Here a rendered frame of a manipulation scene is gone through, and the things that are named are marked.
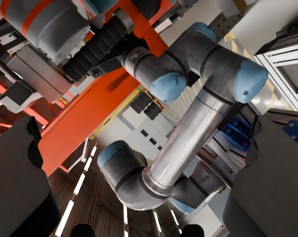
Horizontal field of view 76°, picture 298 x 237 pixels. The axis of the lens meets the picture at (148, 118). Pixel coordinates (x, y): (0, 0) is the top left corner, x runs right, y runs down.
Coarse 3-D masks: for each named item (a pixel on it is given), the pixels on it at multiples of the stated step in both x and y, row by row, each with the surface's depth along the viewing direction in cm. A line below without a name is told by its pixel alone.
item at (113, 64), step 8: (120, 48) 50; (104, 56) 51; (112, 56) 50; (120, 56) 50; (96, 64) 51; (104, 64) 51; (112, 64) 52; (120, 64) 52; (88, 72) 52; (96, 72) 52; (104, 72) 54
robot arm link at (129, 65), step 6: (138, 48) 46; (144, 48) 47; (132, 54) 46; (138, 54) 46; (144, 54) 45; (126, 60) 47; (132, 60) 46; (138, 60) 45; (126, 66) 48; (132, 66) 46; (132, 72) 47
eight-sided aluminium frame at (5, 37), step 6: (72, 0) 68; (0, 30) 60; (6, 30) 61; (12, 30) 62; (0, 36) 59; (6, 36) 62; (12, 36) 65; (18, 36) 64; (0, 42) 62; (12, 42) 61; (18, 42) 62; (24, 42) 65; (30, 42) 67; (6, 48) 59; (12, 48) 61; (18, 48) 65
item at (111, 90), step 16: (160, 48) 96; (112, 80) 94; (128, 80) 96; (96, 96) 94; (112, 96) 96; (80, 112) 95; (96, 112) 96; (64, 128) 95; (80, 128) 96; (48, 144) 95; (64, 144) 96; (80, 144) 99; (48, 160) 97
